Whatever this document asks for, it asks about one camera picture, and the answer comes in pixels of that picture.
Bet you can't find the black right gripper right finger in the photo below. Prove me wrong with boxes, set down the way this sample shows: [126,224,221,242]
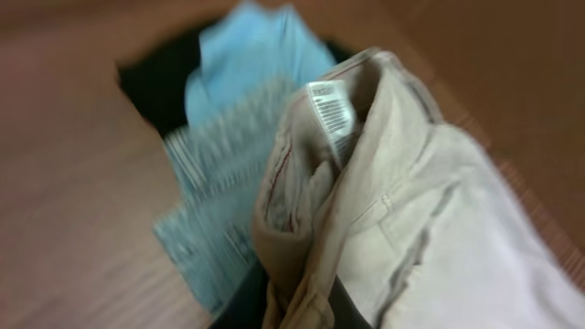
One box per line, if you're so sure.
[328,277,371,329]

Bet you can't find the light blue denim jeans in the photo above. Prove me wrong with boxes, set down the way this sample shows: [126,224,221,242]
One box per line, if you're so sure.
[154,78,297,317]

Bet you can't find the black garment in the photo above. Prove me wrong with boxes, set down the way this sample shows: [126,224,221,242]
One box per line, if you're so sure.
[118,22,351,136]

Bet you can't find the light blue shirt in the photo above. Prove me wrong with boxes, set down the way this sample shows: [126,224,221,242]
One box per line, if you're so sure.
[185,2,335,127]

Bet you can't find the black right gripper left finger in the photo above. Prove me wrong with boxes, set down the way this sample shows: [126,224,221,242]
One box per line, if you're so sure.
[209,260,268,329]

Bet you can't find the beige khaki shorts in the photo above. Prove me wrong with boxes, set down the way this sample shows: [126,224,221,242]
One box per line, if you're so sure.
[252,48,584,328]

